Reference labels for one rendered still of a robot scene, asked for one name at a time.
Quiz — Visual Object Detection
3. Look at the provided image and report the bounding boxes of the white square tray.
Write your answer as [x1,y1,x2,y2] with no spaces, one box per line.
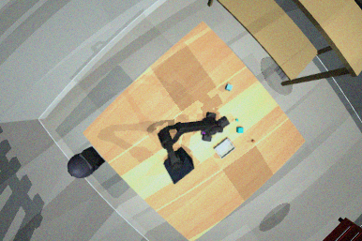
[213,137,235,159]

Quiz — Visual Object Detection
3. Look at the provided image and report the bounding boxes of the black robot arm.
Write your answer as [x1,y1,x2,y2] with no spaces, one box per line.
[157,116,230,171]

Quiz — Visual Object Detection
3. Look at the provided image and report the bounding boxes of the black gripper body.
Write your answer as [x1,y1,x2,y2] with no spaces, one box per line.
[202,112,217,142]

